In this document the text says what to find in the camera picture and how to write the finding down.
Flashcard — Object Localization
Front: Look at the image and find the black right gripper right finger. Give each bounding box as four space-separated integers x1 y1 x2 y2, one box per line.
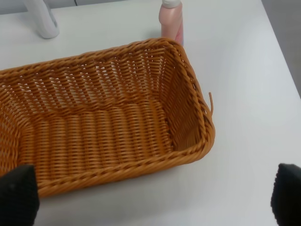
270 163 301 226

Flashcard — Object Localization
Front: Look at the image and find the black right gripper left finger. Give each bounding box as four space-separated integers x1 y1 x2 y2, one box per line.
0 165 40 226

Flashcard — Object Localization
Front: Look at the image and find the orange wicker basket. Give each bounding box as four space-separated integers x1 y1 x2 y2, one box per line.
0 38 215 197

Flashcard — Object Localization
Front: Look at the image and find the white curved stand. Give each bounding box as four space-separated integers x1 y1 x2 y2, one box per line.
23 0 59 39

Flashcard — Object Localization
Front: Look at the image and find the pink bottle white cap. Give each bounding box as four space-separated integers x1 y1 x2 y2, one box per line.
158 0 184 46

